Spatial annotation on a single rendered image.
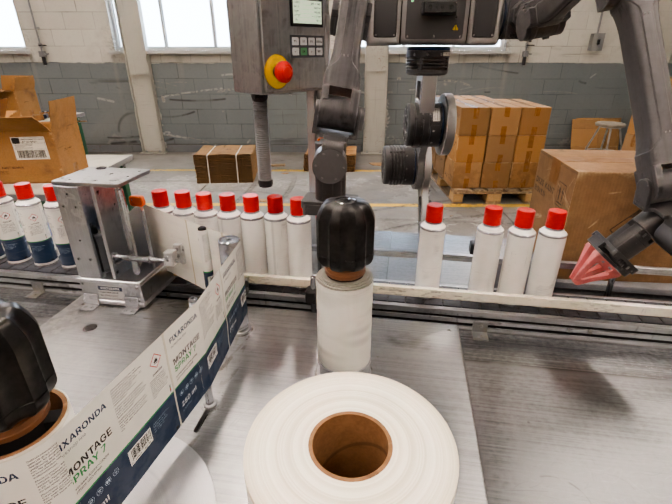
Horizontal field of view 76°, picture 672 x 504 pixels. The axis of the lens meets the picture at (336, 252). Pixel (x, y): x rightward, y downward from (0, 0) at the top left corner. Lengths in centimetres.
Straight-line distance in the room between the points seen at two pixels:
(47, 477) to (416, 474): 32
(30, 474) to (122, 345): 43
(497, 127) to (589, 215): 324
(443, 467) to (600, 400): 49
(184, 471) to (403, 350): 40
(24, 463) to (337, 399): 28
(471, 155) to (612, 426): 364
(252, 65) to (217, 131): 575
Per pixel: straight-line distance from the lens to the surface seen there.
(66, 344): 93
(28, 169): 253
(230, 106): 652
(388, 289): 91
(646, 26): 99
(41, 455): 47
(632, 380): 95
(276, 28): 88
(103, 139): 727
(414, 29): 144
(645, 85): 96
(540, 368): 90
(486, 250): 90
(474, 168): 435
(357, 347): 65
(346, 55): 79
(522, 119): 440
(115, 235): 96
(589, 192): 112
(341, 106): 76
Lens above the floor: 136
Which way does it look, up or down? 25 degrees down
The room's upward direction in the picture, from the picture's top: straight up
